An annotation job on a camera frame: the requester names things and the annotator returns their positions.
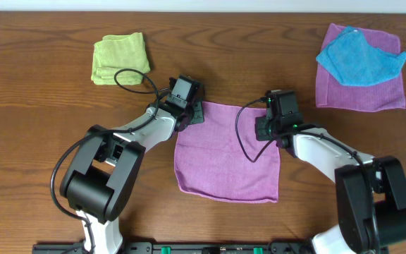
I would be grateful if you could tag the purple microfiber cloth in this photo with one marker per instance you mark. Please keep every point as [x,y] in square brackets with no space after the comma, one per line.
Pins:
[222,160]

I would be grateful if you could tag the flat purple cloth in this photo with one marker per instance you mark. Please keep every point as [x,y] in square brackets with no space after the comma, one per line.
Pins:
[387,95]

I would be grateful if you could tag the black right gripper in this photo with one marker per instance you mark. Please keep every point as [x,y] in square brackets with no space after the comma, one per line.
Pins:
[263,128]

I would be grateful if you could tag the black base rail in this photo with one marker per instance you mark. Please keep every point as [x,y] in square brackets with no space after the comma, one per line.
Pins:
[275,247]

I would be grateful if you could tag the blue microfiber cloth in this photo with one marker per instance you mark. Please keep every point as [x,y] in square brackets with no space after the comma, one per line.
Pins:
[352,61]

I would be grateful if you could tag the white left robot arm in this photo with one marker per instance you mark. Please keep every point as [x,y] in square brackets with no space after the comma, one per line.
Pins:
[103,171]

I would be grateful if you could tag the folded green cloth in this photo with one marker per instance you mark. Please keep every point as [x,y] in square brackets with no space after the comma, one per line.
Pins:
[116,52]

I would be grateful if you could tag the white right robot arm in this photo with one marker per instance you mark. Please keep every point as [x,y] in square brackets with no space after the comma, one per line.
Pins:
[370,191]

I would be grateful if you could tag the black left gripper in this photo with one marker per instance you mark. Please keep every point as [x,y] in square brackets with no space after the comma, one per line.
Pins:
[196,113]

